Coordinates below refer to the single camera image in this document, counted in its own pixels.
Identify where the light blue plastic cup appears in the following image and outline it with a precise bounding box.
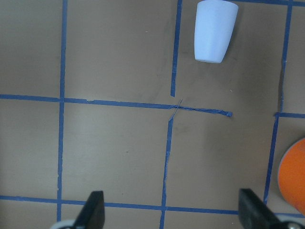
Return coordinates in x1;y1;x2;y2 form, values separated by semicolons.
194;0;238;63

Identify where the orange can with grey lid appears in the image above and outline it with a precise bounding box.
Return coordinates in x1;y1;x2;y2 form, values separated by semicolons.
277;139;305;214

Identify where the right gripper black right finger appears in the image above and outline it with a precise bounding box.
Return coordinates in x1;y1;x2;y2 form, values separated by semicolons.
238;188;282;229

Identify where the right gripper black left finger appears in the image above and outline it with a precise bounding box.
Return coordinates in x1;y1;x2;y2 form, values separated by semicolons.
73;191;105;229

